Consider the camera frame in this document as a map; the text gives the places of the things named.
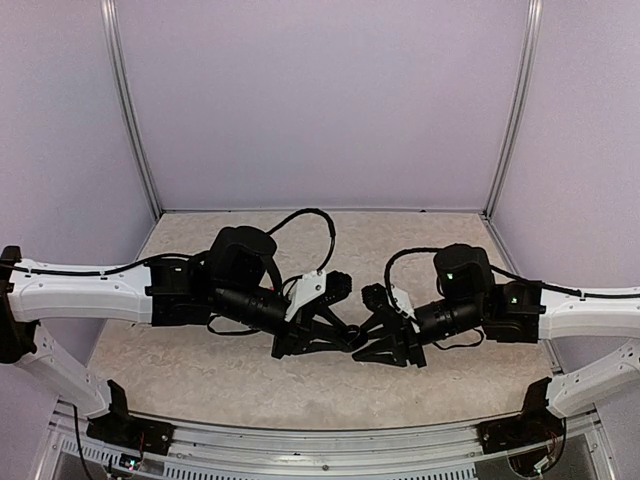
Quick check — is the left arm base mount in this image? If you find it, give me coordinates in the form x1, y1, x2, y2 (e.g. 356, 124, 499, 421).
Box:
87, 380, 175, 456

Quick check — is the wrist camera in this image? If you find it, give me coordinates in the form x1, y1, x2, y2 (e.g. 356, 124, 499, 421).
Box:
361, 283, 415, 318
284, 270, 353, 322

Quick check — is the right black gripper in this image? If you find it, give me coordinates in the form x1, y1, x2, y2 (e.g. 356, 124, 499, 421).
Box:
350, 298, 486, 370

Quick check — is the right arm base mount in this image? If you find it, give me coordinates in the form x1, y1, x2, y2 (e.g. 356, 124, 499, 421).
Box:
476, 397, 565, 454

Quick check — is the aluminium frame post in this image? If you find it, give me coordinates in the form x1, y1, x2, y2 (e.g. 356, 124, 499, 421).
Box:
483, 0, 544, 223
100, 0, 164, 222

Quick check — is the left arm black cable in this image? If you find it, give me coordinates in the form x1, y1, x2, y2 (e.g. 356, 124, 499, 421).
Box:
0, 208, 337, 336

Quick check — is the right aluminium frame post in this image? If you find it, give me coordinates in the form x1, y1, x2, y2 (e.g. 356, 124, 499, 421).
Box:
483, 0, 544, 223

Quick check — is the front aluminium rail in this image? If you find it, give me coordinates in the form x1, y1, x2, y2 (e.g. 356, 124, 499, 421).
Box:
31, 402, 618, 479

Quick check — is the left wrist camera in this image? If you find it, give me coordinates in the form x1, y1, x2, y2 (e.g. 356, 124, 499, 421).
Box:
284, 270, 353, 322

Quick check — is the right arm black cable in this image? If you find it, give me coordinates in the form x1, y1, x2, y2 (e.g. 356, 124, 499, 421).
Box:
383, 246, 640, 351

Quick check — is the left aluminium frame post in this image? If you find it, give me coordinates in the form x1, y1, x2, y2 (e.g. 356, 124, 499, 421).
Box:
100, 0, 164, 222

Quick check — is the black earbud charging case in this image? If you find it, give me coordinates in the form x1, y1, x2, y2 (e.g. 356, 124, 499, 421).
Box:
344, 325, 368, 351

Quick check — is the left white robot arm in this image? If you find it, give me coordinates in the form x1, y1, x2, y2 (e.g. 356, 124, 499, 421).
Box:
1, 226, 359, 445

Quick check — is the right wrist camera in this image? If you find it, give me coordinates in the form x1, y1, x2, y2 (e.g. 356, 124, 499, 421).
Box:
361, 283, 415, 318

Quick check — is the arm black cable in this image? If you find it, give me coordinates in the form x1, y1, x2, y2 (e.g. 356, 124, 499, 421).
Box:
383, 246, 640, 351
0, 208, 337, 336

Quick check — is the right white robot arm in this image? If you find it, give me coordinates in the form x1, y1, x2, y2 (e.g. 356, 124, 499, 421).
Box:
352, 243, 639, 444

